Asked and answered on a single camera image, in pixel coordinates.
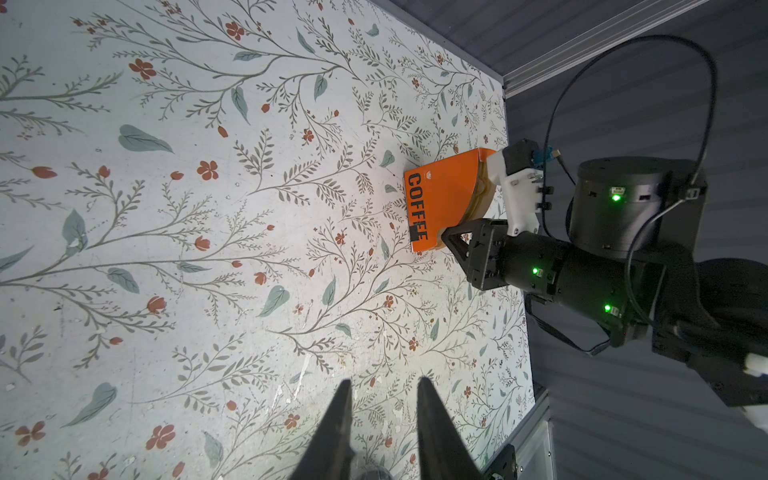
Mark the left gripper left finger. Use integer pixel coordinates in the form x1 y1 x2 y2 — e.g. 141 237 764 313
290 379 354 480

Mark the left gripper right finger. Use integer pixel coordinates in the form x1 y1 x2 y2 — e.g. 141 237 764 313
417 377 482 480

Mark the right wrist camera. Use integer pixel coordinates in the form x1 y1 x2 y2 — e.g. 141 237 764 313
486 139 543 237

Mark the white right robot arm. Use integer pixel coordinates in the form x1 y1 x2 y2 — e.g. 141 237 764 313
442 157 767 429

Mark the floral table mat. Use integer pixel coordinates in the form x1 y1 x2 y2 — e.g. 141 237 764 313
1 1 534 479

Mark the orange coffee filter holder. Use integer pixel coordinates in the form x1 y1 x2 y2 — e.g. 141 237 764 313
404 148 496 253

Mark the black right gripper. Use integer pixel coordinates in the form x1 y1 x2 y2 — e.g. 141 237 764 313
441 218 663 347

